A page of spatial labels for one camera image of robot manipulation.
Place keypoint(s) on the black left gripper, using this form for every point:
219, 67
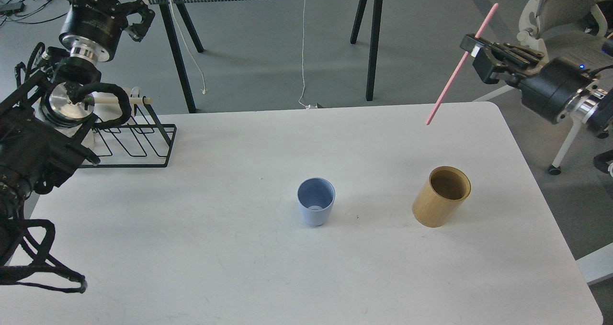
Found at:
93, 26

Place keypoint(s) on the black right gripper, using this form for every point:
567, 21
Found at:
553, 91

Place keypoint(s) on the pink chopstick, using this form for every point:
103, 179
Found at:
459, 66

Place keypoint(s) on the blue plastic cup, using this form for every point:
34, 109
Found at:
316, 197

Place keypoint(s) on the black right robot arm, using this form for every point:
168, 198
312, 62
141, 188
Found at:
605, 119

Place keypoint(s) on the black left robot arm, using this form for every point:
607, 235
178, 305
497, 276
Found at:
59, 98

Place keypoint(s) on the bamboo cylinder holder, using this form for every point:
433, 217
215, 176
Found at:
445, 189

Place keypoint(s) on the black wire dish rack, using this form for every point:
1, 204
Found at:
144, 141

